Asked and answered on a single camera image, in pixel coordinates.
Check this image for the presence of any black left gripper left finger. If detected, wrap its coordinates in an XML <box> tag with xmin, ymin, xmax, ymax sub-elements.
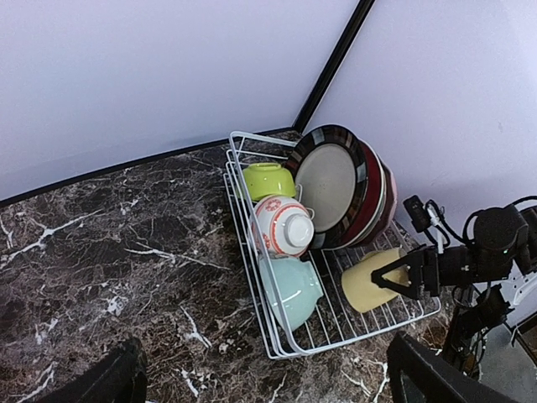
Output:
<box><xmin>38</xmin><ymin>338</ymin><xmax>148</xmax><ymax>403</ymax></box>

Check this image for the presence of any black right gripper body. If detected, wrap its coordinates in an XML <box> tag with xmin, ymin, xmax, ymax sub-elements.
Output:
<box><xmin>404</xmin><ymin>247</ymin><xmax>442</xmax><ymax>299</ymax></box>

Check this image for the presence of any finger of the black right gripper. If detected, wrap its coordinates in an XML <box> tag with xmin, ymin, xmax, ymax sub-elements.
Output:
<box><xmin>378</xmin><ymin>281</ymin><xmax>420</xmax><ymax>299</ymax></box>
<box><xmin>371</xmin><ymin>251</ymin><xmax>421</xmax><ymax>285</ymax></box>

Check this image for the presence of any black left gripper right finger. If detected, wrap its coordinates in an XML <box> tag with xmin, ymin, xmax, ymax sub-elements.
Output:
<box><xmin>387</xmin><ymin>332</ymin><xmax>512</xmax><ymax>403</ymax></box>

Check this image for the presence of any yellow ceramic cup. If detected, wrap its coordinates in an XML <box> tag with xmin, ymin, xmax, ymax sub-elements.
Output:
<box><xmin>341</xmin><ymin>248</ymin><xmax>406</xmax><ymax>313</ymax></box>

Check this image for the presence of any pink polka dot plate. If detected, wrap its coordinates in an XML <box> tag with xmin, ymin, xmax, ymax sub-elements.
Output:
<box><xmin>378</xmin><ymin>163</ymin><xmax>398</xmax><ymax>234</ymax></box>

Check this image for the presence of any light teal ceramic bowl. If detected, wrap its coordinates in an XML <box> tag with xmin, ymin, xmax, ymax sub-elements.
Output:
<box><xmin>259</xmin><ymin>257</ymin><xmax>324</xmax><ymax>331</ymax></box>

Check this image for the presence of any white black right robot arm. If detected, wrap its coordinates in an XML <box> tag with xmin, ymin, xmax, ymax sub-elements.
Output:
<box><xmin>371</xmin><ymin>196</ymin><xmax>536</xmax><ymax>375</ymax></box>

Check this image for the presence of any dark red plate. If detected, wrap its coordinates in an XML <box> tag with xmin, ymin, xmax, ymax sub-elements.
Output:
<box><xmin>340</xmin><ymin>140</ymin><xmax>385</xmax><ymax>248</ymax></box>

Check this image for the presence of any grey white plate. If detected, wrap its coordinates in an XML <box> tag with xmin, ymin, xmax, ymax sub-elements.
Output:
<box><xmin>356</xmin><ymin>150</ymin><xmax>389</xmax><ymax>247</ymax></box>

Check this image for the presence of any black striped rim plate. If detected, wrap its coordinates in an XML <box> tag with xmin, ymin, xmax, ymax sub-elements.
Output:
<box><xmin>284</xmin><ymin>124</ymin><xmax>378</xmax><ymax>249</ymax></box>

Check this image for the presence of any white red patterned bowl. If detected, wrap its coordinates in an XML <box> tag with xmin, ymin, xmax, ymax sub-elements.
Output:
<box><xmin>250</xmin><ymin>195</ymin><xmax>315</xmax><ymax>257</ymax></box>

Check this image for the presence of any lime green bowl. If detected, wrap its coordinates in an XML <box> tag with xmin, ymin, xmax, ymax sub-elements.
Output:
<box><xmin>242</xmin><ymin>162</ymin><xmax>296</xmax><ymax>202</ymax></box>

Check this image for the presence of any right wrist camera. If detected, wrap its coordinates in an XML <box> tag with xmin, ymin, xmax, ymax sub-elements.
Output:
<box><xmin>403</xmin><ymin>195</ymin><xmax>451</xmax><ymax>253</ymax></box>

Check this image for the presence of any white wire dish rack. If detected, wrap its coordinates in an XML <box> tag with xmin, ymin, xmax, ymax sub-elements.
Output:
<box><xmin>223</xmin><ymin>131</ymin><xmax>441</xmax><ymax>359</ymax></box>

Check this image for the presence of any black right frame post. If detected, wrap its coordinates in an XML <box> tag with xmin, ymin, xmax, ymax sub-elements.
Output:
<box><xmin>292</xmin><ymin>0</ymin><xmax>375</xmax><ymax>133</ymax></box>

